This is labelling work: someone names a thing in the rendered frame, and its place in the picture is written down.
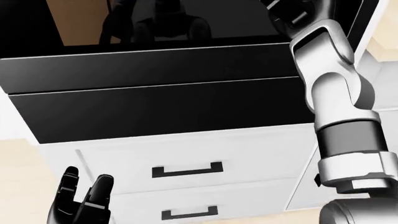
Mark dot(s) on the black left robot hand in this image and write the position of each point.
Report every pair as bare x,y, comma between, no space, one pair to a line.
65,210

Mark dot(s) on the black glass oven door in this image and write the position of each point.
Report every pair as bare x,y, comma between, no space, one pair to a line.
149,67

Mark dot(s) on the black oven lower panel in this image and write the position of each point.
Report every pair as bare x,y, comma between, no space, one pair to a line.
161,109

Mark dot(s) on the white cabinet body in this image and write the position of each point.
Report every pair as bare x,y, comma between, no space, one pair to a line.
59,154

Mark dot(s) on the white oven side frame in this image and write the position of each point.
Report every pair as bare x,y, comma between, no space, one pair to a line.
368,28

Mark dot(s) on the white drawer front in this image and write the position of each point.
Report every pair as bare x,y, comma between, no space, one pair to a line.
248,203
255,158

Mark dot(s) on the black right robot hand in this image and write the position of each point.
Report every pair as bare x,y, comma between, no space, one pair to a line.
289,11

